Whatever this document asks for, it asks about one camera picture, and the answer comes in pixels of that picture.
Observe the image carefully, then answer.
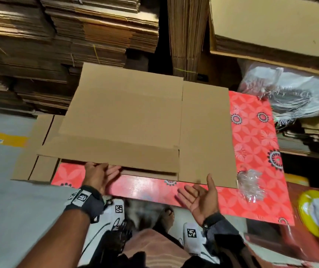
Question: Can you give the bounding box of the person's left hand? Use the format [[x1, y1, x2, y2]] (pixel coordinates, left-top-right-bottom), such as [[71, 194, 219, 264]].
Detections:
[[83, 162, 122, 196]]

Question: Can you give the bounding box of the person's right hand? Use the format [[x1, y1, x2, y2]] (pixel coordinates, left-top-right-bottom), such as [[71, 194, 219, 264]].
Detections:
[[175, 174, 220, 227]]

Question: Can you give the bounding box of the large cardboard box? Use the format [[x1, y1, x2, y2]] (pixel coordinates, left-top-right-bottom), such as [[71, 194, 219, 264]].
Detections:
[[10, 113, 65, 183], [209, 0, 319, 79]]

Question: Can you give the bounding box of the low pile of cardboard sheets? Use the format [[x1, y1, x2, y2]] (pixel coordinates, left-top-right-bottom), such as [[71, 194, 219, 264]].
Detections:
[[277, 117, 319, 161]]

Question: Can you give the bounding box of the wall of cardboard stacks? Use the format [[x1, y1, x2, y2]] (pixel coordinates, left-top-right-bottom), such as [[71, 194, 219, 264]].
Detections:
[[0, 0, 160, 116]]

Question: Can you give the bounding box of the yellow-tied cardboard bundle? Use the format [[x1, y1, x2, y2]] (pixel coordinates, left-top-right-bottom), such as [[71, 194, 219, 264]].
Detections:
[[168, 0, 210, 83]]

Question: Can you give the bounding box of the person's left forearm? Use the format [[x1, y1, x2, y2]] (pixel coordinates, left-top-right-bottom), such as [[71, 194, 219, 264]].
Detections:
[[17, 208, 93, 268]]

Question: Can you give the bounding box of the crumpled clear tape piece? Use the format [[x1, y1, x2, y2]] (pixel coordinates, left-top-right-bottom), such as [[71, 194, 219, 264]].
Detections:
[[236, 169, 267, 203]]

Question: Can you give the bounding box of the red patterned table cloth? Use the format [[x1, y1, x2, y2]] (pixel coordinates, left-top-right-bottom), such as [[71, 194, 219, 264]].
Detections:
[[51, 90, 295, 226]]

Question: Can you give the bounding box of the yellow round disc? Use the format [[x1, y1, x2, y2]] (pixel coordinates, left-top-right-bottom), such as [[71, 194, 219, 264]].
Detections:
[[298, 189, 319, 240]]

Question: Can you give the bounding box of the white woven sack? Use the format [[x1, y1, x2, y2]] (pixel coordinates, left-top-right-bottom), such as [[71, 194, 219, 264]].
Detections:
[[238, 60, 319, 127]]

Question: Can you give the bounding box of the black left wrist strap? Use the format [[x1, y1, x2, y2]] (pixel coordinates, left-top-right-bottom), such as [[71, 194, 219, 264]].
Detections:
[[65, 185, 106, 222]]

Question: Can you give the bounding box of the black wrist strap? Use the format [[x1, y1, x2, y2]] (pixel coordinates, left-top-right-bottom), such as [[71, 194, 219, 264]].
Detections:
[[65, 185, 106, 222], [201, 212, 244, 255]]

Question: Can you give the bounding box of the black right wrist strap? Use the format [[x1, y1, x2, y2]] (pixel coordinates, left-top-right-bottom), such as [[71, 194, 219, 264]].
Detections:
[[201, 212, 244, 255]]

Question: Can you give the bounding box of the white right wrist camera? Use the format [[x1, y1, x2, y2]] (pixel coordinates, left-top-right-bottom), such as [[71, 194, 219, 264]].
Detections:
[[182, 222, 220, 265]]

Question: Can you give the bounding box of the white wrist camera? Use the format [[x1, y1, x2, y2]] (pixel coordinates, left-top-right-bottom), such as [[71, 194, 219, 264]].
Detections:
[[182, 222, 220, 265], [78, 197, 126, 266]]

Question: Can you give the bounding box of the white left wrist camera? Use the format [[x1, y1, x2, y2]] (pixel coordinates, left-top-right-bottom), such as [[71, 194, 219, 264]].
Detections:
[[78, 197, 126, 266]]

